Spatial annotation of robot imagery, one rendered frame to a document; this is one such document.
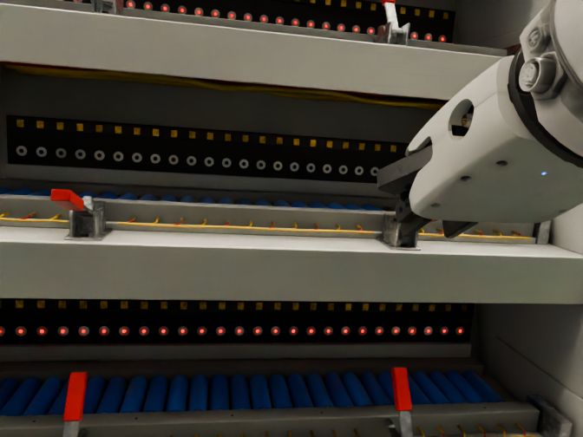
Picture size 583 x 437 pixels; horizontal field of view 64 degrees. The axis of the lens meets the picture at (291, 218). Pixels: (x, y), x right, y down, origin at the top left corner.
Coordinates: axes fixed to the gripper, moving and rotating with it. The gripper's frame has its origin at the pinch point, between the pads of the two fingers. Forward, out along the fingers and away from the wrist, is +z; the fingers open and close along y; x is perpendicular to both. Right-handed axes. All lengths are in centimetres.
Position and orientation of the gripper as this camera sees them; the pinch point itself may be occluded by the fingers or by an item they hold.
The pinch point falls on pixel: (436, 211)
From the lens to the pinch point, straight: 37.5
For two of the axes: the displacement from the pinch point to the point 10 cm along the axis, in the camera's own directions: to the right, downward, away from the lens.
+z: -1.7, 3.3, 9.3
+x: -0.2, -9.4, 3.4
